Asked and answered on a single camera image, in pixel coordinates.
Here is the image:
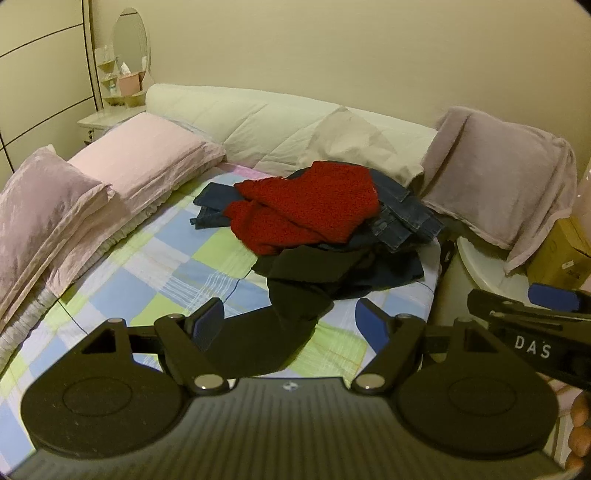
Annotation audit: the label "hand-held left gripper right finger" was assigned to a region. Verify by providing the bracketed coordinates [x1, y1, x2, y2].
[353, 298, 499, 395]

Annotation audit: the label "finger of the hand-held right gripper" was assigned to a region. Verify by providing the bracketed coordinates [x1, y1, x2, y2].
[529, 282, 591, 319]
[467, 289, 591, 333]

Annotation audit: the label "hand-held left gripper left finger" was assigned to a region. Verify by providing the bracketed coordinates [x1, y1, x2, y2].
[81, 298, 227, 396]

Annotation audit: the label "red patterned sweater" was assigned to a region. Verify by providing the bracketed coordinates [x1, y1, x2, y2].
[224, 161, 382, 257]

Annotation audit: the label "person's right hand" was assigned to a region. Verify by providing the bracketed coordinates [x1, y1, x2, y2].
[562, 392, 591, 474]

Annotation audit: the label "cardboard box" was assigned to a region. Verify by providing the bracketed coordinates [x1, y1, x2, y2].
[526, 216, 591, 289]

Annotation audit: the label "navy garment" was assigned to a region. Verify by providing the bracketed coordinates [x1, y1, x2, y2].
[330, 240, 426, 292]

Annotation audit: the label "bed with checkered sheet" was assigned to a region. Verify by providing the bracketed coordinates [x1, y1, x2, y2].
[0, 161, 444, 467]

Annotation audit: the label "black garment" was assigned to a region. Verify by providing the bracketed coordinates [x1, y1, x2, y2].
[208, 244, 370, 377]

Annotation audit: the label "blue jeans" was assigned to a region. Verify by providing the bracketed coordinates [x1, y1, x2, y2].
[189, 166, 444, 254]

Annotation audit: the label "pink pillow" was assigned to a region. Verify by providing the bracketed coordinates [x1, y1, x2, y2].
[48, 112, 227, 296]

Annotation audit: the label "beige cloth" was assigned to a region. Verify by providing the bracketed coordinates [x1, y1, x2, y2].
[254, 106, 426, 186]

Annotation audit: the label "cream headboard cushion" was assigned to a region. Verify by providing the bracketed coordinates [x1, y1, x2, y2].
[145, 83, 439, 185]

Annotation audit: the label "white nightstand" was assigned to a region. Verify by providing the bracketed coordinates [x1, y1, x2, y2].
[76, 105, 148, 140]

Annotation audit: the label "pink tissue box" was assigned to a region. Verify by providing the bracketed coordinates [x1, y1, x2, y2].
[117, 71, 147, 96]

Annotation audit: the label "white cosmetic shelf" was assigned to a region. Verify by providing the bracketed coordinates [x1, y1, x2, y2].
[95, 46, 122, 106]

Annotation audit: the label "oval mirror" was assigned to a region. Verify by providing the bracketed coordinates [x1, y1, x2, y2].
[113, 7, 152, 75]

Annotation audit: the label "cream wardrobe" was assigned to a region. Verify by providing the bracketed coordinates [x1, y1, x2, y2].
[0, 0, 101, 178]

